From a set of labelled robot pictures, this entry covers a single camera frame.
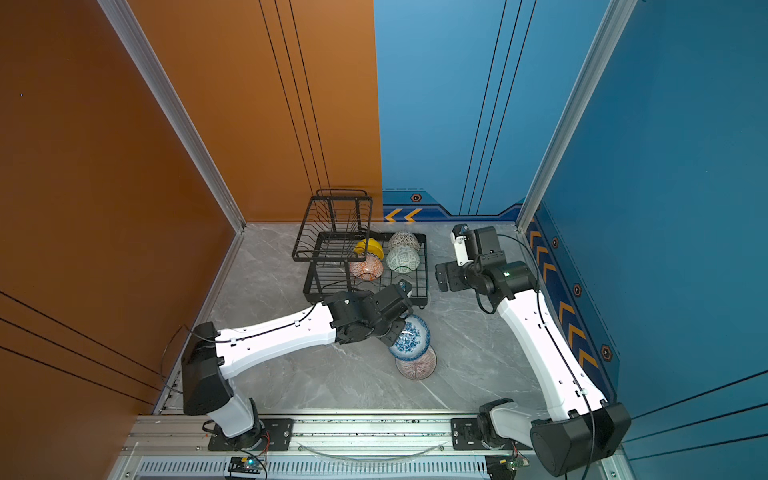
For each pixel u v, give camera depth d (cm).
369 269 103
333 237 109
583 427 37
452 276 66
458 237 65
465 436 72
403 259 105
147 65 77
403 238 109
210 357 43
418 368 83
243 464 71
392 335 66
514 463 70
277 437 74
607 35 73
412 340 78
